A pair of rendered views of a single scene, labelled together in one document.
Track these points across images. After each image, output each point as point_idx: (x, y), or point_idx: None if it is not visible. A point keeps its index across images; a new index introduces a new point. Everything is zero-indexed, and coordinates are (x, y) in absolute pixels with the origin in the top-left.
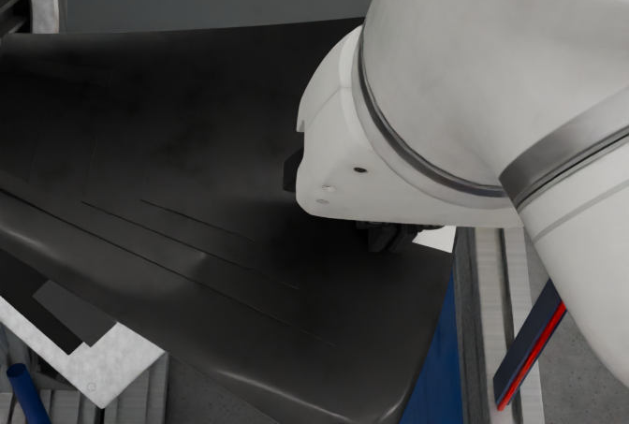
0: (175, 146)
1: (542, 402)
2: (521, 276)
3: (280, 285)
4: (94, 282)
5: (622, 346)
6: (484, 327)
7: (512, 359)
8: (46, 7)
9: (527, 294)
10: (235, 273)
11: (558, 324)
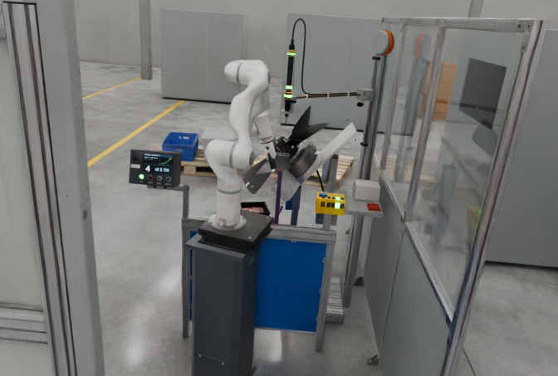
0: (279, 161)
1: (275, 227)
2: (292, 227)
3: (268, 166)
4: (268, 160)
5: None
6: (285, 224)
7: None
8: (304, 173)
9: (290, 227)
10: (269, 164)
11: (276, 203)
